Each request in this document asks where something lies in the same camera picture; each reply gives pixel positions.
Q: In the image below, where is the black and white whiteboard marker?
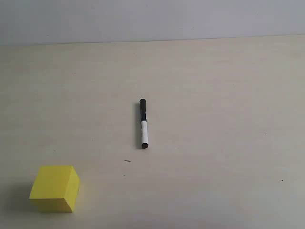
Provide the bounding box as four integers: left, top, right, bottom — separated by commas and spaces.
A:
139, 98, 149, 149

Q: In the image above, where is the yellow cube block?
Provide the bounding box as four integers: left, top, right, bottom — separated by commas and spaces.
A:
28, 165, 80, 213

